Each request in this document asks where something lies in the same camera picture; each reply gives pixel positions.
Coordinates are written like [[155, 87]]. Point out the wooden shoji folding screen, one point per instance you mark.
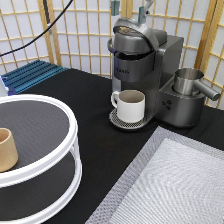
[[73, 34]]

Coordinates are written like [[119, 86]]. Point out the white ceramic mug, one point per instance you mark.
[[130, 105]]

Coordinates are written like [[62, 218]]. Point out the grey woven placemat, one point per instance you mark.
[[172, 180]]

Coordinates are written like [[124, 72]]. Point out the tan wooden cup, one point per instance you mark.
[[8, 151]]

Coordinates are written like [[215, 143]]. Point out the white two-tier round shelf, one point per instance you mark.
[[49, 168]]

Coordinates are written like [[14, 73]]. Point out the grey pod coffee machine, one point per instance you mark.
[[146, 60]]

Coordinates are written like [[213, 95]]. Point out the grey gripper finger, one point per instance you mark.
[[144, 11], [115, 4]]

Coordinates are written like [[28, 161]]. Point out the steel milk frother jug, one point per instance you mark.
[[189, 80]]

